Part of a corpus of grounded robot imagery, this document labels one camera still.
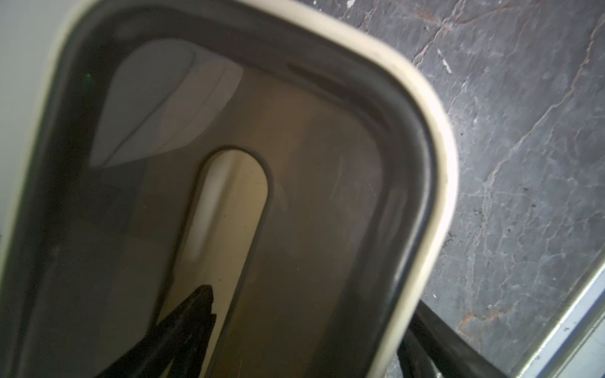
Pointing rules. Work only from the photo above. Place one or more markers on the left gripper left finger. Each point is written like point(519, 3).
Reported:
point(177, 345)

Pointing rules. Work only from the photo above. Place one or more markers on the cream box dark lid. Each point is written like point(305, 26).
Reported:
point(303, 169)

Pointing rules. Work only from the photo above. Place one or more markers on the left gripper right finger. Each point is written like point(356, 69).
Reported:
point(430, 347)

